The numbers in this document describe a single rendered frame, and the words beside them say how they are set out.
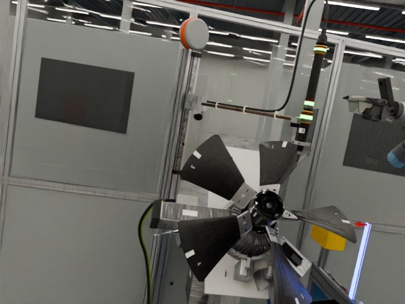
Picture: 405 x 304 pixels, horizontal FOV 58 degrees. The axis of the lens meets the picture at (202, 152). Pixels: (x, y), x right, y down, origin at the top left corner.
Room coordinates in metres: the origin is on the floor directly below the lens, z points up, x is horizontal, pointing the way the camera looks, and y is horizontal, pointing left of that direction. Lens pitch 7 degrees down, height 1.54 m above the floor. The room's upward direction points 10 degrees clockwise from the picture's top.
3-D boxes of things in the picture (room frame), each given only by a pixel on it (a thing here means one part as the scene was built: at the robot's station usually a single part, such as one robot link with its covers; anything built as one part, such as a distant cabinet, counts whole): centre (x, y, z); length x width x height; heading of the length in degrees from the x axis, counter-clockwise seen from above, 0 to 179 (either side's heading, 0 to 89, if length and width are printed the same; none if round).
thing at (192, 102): (1.82, 0.08, 1.55); 0.10 x 0.07 x 0.08; 44
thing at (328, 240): (1.71, -0.67, 1.02); 0.16 x 0.10 x 0.11; 9
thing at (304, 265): (1.40, -0.40, 0.98); 0.20 x 0.16 x 0.20; 9
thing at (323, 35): (1.37, -0.36, 1.66); 0.04 x 0.04 x 0.46
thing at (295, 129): (1.37, -0.35, 1.50); 0.09 x 0.07 x 0.10; 44
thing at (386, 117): (1.42, -0.65, 1.63); 0.12 x 0.08 x 0.09; 99
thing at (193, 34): (1.88, 0.14, 1.88); 0.17 x 0.15 x 0.16; 99
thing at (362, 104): (1.37, -0.55, 1.64); 0.09 x 0.03 x 0.06; 110
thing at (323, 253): (1.71, -0.67, 0.92); 0.03 x 0.03 x 0.12; 9
